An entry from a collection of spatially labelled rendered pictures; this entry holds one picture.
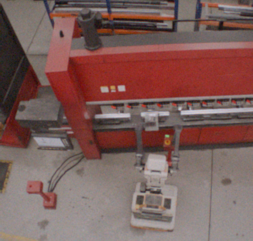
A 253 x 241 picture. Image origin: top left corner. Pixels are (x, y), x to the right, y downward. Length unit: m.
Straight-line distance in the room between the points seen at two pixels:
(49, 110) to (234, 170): 3.11
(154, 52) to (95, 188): 2.58
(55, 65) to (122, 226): 2.64
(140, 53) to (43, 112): 1.23
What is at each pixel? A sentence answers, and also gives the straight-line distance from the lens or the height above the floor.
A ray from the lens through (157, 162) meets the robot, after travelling 3.55.
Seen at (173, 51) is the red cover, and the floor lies 2.29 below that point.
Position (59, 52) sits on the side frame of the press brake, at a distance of 3.41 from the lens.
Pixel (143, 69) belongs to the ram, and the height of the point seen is 2.00.
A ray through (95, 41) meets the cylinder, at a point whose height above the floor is 2.41.
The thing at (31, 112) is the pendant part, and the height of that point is 1.95.
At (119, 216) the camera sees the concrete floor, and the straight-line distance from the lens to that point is 4.79.
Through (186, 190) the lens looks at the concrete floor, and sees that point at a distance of 4.90.
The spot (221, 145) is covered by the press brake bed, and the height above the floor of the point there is 0.05.
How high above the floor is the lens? 4.65
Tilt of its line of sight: 58 degrees down
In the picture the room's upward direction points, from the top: 9 degrees counter-clockwise
